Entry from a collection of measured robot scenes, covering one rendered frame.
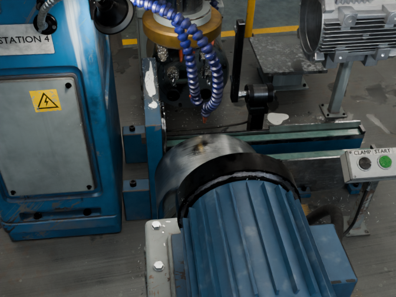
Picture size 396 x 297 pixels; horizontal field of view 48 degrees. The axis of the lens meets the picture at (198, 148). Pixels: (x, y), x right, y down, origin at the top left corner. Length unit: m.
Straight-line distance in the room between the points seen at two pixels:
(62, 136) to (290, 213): 0.57
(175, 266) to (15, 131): 0.47
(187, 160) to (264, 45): 0.98
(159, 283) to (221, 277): 0.22
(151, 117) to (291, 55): 0.86
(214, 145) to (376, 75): 1.17
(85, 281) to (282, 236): 0.73
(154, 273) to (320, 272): 0.29
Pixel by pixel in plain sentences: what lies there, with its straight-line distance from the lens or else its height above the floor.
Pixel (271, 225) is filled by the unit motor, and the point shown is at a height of 1.35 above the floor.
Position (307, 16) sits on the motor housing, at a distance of 1.20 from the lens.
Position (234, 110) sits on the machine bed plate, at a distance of 1.65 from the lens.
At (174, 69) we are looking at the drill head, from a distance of 1.35.
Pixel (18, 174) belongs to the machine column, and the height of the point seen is 1.05.
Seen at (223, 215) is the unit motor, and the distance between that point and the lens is 0.57.
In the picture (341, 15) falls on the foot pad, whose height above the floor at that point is 1.36.
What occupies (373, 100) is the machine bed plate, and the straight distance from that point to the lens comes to 1.84.
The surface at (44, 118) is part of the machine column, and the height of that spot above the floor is 1.21.
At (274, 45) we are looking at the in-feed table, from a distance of 1.84.
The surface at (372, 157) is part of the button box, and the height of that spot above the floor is 1.07.
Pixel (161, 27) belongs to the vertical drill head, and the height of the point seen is 1.33.
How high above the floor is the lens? 1.79
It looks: 42 degrees down
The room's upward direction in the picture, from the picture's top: 2 degrees clockwise
